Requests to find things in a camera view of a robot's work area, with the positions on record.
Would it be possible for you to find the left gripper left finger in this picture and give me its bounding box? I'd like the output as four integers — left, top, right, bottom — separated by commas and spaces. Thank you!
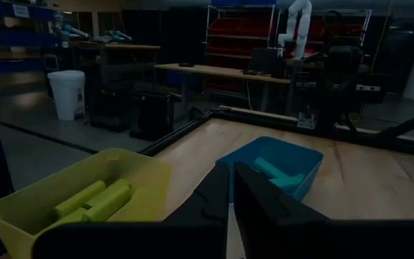
163, 164, 229, 223

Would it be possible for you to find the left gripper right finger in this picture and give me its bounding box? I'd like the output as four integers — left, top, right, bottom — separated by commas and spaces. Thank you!
234, 162, 332, 231

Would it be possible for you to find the teal block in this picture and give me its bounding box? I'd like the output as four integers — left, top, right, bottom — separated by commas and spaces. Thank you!
268, 172, 307, 192
252, 156, 288, 181

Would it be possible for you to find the green block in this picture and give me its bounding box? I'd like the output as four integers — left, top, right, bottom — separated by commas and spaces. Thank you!
84, 178, 132, 202
81, 186, 133, 222
54, 180, 106, 219

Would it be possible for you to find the blue plastic bin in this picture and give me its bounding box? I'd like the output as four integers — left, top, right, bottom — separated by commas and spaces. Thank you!
216, 135, 325, 202

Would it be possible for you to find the black computer tower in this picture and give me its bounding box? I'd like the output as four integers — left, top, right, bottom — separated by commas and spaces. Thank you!
89, 63, 133, 133
129, 90, 175, 142

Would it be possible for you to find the wooden table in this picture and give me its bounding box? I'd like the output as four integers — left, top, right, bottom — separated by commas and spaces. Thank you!
154, 63, 291, 112

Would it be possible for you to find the black monitor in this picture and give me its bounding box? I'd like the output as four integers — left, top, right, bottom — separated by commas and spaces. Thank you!
247, 46, 284, 78

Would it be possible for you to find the red shelf rack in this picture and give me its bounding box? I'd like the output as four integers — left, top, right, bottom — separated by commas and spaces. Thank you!
309, 9, 372, 50
205, 4, 277, 95

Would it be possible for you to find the white trash can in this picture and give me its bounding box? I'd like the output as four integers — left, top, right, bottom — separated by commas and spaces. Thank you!
47, 69, 86, 122

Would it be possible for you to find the yellow plastic bin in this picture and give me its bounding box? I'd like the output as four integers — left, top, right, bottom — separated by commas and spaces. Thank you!
0, 147, 174, 259

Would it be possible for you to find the wooden workbench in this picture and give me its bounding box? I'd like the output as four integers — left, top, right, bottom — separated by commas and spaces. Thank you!
73, 40, 162, 51

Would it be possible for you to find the shelf with blue bins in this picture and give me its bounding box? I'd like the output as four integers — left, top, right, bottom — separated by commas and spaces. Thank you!
0, 0, 66, 75

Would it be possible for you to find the black table frame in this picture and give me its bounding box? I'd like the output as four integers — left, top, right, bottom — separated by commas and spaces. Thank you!
138, 105, 414, 160

